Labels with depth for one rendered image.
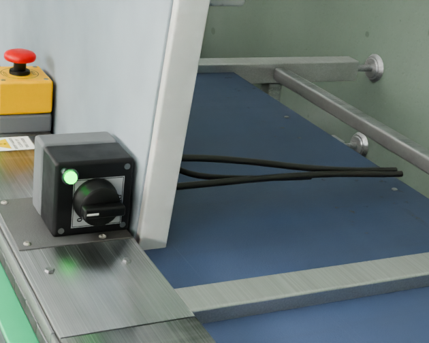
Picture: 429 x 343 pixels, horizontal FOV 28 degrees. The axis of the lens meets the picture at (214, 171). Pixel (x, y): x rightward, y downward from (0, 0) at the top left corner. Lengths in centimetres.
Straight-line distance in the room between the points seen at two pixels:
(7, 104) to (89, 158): 28
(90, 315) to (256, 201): 35
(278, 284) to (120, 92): 25
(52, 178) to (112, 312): 16
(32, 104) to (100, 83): 18
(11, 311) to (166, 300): 14
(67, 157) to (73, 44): 23
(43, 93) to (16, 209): 24
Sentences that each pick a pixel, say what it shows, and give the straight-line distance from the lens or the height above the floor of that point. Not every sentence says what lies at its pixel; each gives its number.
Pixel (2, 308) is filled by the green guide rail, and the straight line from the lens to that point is 78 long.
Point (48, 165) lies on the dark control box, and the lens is 84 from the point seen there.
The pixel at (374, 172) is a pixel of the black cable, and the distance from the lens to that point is 109.
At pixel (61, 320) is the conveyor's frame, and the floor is 87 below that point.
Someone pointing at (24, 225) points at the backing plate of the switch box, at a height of 86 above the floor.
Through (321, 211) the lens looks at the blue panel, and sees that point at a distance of 103.
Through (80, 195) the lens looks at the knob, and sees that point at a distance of 83.
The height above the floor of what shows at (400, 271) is 51.
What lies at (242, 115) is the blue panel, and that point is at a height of 43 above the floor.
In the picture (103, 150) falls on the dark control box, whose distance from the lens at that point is 86.
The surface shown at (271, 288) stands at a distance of 81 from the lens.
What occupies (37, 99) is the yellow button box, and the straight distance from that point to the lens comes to 110.
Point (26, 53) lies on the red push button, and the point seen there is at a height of 78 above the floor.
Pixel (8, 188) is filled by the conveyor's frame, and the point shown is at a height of 85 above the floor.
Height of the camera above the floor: 106
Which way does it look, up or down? 26 degrees down
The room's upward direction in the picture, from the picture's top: 95 degrees counter-clockwise
